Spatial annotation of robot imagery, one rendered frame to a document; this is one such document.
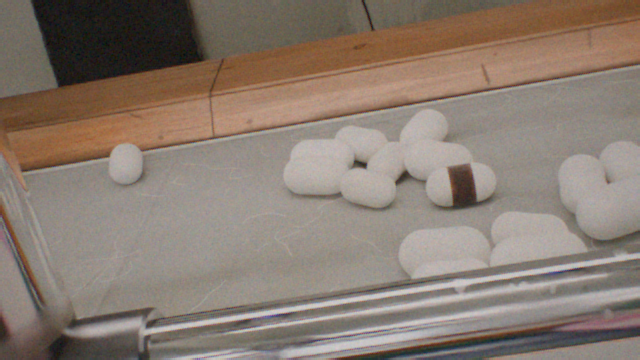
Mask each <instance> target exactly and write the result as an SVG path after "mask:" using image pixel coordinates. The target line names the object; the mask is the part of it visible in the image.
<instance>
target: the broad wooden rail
mask: <svg viewBox="0 0 640 360"><path fill-rule="evenodd" d="M638 65H640V0H537V1H532V2H526V3H521V4H515V5H510V6H504V7H499V8H493V9H488V10H482V11H477V12H471V13H466V14H459V15H454V16H448V17H443V18H437V19H432V20H426V21H421V22H415V23H410V24H404V25H399V26H393V27H388V28H382V30H377V31H372V32H366V33H361V34H355V35H350V36H344V37H339V38H333V39H328V40H322V41H317V42H311V43H306V44H300V45H295V46H289V47H284V48H278V49H273V50H267V51H262V52H256V53H251V54H245V55H240V56H234V57H229V58H223V59H218V60H212V61H207V62H201V63H196V64H190V65H185V66H179V67H174V68H170V67H168V68H162V69H157V70H151V71H146V72H140V73H135V74H129V75H124V76H118V77H113V78H107V79H102V80H96V81H91V82H85V83H80V84H74V85H69V86H63V87H58V88H51V89H46V90H40V91H35V92H29V93H24V94H18V95H13V96H7V97H2V98H0V117H1V119H2V122H3V125H4V127H5V130H6V132H7V136H8V139H9V141H10V144H11V147H12V149H13V152H14V155H15V157H16V160H17V162H18V165H19V168H20V170H21V173H25V172H31V171H36V170H42V169H49V168H55V167H60V166H66V165H72V164H78V163H83V162H89V161H95V160H100V159H106V158H110V155H111V152H112V151H113V150H114V148H116V147H117V146H119V145H121V144H131V145H133V146H135V147H136V148H138V149H139V151H140V152H147V151H153V150H159V149H165V148H170V147H176V146H182V145H187V144H193V143H199V142H205V141H210V140H216V139H222V138H228V137H233V136H239V135H245V134H251V133H256V132H262V131H268V130H273V129H279V128H285V127H291V126H296V125H302V124H308V123H314V122H319V121H325V120H331V119H337V118H342V117H348V116H354V115H359V114H365V113H371V112H377V111H382V110H388V109H394V108H400V107H405V106H411V105H417V104H422V103H428V102H434V101H440V100H445V99H451V98H457V97H463V96H468V95H474V94H480V93H486V91H492V90H498V89H504V88H509V87H515V86H521V85H527V84H532V83H538V82H544V81H550V80H555V79H561V78H567V77H573V76H579V75H585V74H591V73H596V72H602V71H608V70H614V69H619V68H625V67H631V66H638Z"/></svg>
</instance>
